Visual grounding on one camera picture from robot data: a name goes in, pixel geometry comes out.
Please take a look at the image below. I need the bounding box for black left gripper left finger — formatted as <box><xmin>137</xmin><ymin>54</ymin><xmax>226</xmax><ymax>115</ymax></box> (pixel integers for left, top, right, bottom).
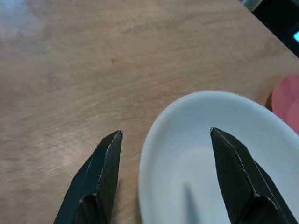
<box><xmin>53</xmin><ymin>130</ymin><xmax>124</xmax><ymax>224</ymax></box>

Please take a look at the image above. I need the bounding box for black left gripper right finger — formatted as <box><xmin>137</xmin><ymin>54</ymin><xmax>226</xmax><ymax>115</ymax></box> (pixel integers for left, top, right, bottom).
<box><xmin>209</xmin><ymin>127</ymin><xmax>299</xmax><ymax>224</ymax></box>

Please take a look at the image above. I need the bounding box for white bowl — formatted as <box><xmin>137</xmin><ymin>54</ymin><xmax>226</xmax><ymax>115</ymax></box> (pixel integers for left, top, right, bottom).
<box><xmin>138</xmin><ymin>90</ymin><xmax>299</xmax><ymax>224</ymax></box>

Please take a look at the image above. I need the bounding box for pink plate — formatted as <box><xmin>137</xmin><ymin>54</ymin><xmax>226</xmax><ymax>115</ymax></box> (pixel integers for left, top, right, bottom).
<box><xmin>270</xmin><ymin>73</ymin><xmax>299</xmax><ymax>135</ymax></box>

